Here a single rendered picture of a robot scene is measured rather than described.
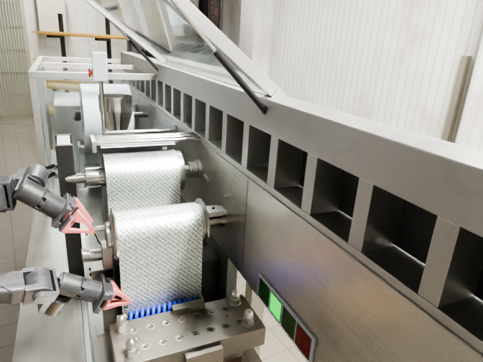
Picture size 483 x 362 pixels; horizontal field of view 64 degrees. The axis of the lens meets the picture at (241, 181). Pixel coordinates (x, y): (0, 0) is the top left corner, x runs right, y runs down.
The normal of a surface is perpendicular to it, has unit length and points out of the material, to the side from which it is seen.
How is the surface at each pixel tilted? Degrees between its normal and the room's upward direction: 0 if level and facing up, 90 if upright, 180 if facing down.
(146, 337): 0
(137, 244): 90
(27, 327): 0
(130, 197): 92
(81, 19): 90
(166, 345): 0
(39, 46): 90
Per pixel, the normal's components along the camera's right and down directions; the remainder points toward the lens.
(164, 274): 0.41, 0.33
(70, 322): 0.06, -0.94
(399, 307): -0.91, 0.09
